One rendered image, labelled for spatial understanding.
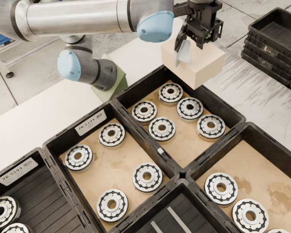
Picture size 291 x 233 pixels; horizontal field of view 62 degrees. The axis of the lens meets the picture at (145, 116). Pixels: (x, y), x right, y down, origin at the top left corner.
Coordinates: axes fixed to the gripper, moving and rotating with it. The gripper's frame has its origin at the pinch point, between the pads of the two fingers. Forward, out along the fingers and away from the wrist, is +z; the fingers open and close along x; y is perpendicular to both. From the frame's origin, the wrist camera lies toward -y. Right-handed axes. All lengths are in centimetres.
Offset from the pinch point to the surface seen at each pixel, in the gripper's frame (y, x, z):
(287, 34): -18, 107, 62
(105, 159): -1.5, -39.1, 27.5
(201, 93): 2.5, 4.2, 20.5
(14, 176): -14, -68, 22
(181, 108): 1.2, -4.5, 24.2
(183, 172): 22.7, -22.9, 17.3
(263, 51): -18, 83, 62
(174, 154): 13.1, -18.1, 27.3
